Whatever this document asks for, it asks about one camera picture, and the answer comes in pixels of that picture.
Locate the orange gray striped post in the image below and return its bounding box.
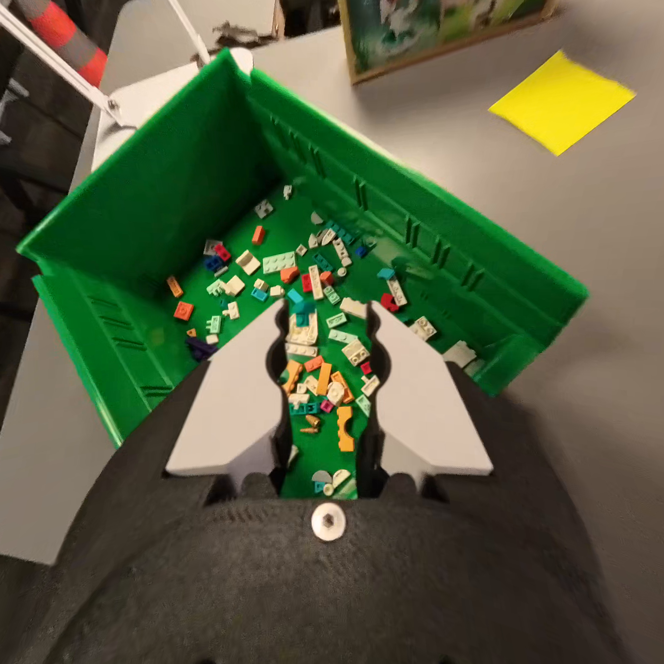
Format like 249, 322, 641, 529
21, 0, 108, 88

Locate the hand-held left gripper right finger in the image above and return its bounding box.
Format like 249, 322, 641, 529
357, 301, 494, 497

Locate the pile of lego bricks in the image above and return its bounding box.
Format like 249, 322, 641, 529
166, 184, 478, 497

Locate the green plastic bin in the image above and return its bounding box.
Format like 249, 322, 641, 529
16, 47, 590, 451

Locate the colourful lego set box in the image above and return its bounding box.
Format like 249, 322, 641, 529
337, 0, 560, 87

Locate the yellow paper sheet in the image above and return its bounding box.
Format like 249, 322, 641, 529
488, 49, 638, 158

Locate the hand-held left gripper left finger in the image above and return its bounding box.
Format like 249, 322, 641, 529
164, 299, 292, 492

